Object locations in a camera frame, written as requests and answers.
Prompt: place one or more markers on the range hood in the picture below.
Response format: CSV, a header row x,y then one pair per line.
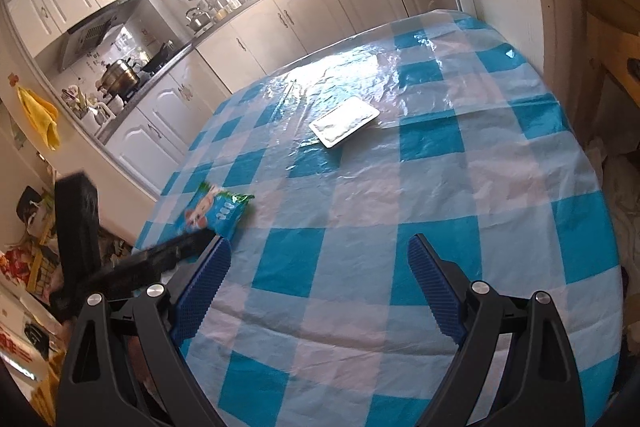
x,y
95,29

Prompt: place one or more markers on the blue green snack packet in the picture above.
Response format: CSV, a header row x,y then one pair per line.
x,y
217,209

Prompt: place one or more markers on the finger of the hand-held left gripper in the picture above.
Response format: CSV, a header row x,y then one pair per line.
x,y
180,247

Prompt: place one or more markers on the wooden chair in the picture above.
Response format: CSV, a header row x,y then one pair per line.
x,y
612,32

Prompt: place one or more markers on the white kitchen base cabinets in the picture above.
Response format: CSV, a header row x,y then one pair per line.
x,y
280,22

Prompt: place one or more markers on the black bag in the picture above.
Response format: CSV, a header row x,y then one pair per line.
x,y
29,207

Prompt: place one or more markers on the steel kettle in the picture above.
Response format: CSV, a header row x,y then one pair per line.
x,y
197,19

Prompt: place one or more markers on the steel cooking pot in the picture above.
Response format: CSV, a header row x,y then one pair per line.
x,y
119,79

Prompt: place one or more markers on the white foam tray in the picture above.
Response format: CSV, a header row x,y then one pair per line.
x,y
344,122

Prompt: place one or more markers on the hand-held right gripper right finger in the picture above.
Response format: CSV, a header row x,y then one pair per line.
x,y
435,287

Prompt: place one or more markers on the yellow hanging cloth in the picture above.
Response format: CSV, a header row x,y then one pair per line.
x,y
42,117

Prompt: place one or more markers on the white mug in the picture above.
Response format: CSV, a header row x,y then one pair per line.
x,y
95,114

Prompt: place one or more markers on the black wok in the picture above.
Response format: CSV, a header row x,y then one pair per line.
x,y
159,56

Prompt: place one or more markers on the grey kitchen countertop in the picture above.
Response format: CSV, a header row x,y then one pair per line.
x,y
210,34

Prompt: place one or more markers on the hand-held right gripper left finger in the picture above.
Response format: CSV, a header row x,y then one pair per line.
x,y
202,292

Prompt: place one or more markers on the yellow storage rack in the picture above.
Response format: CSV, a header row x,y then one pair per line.
x,y
44,267

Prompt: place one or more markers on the blue checkered tablecloth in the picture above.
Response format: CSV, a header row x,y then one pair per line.
x,y
400,207

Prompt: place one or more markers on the orange wall hook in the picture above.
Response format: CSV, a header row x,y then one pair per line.
x,y
13,80

